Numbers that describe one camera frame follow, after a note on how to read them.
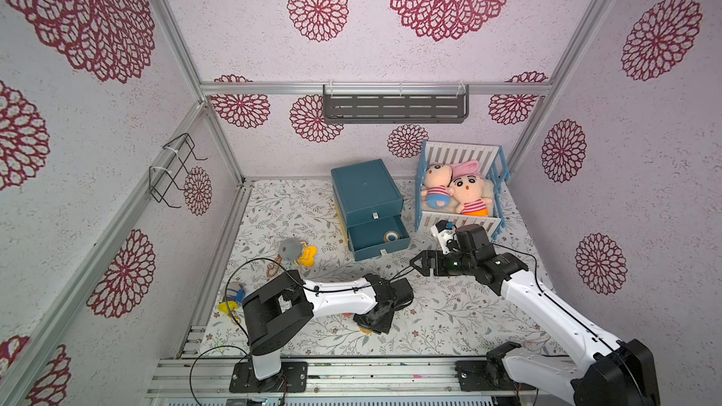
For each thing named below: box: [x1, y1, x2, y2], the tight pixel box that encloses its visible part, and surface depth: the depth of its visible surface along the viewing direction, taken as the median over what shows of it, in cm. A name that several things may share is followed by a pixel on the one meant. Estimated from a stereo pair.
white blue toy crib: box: [415, 140, 511, 241], surface depth 105 cm
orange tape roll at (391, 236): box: [383, 230, 401, 244], surface depth 94 cm
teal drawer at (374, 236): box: [346, 214, 411, 262], surface depth 94 cm
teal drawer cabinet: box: [330, 158, 409, 250], surface depth 93 cm
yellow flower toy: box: [294, 241, 319, 267], surface depth 99 cm
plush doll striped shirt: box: [447, 174, 493, 218], surface depth 101 cm
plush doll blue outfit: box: [421, 163, 454, 210], surface depth 105 cm
